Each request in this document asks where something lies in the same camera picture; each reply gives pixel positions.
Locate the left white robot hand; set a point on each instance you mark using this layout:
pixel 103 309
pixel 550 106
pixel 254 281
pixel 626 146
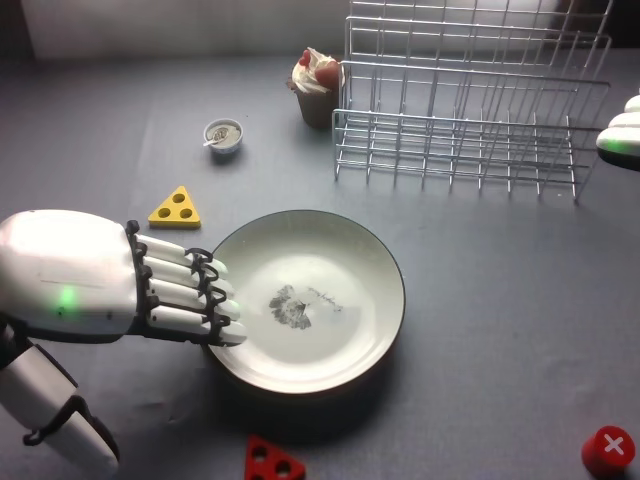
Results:
pixel 65 260

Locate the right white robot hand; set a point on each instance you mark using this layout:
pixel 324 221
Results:
pixel 620 132

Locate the yellow triangle block with holes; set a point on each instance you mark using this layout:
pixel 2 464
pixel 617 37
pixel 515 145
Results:
pixel 172 222

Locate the small bowl with spoon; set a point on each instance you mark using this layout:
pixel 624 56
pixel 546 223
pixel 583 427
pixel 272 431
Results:
pixel 225 145

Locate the grey tablecloth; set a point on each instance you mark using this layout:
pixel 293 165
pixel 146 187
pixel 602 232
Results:
pixel 500 325

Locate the red triangle block with holes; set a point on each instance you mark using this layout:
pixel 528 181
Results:
pixel 250 469

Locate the toy cupcake with strawberries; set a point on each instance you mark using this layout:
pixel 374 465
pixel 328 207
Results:
pixel 312 107

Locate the red cylinder with white cross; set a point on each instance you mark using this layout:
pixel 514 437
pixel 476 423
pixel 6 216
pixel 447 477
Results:
pixel 597 457

